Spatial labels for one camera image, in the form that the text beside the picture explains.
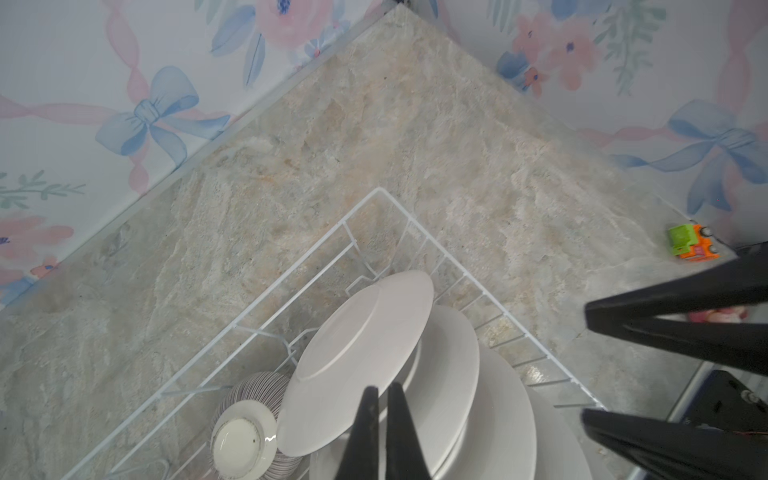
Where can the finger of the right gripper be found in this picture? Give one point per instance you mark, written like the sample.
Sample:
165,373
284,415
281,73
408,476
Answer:
675,451
684,318

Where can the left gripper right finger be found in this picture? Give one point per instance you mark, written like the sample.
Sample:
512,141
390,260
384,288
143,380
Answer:
404,457

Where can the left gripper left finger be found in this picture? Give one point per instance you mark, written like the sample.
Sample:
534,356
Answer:
360,460

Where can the white plate red text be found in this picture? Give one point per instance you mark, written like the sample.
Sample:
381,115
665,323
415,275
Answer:
439,380

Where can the pink plush toy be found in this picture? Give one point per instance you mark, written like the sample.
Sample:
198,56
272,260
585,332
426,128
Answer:
734,314

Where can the green orange toy car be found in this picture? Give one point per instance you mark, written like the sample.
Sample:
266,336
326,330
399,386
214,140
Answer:
692,242

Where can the striped ceramic bowl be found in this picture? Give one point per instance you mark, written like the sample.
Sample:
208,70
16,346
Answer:
243,436

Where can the white wire dish rack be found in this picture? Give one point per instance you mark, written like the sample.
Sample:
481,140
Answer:
166,434

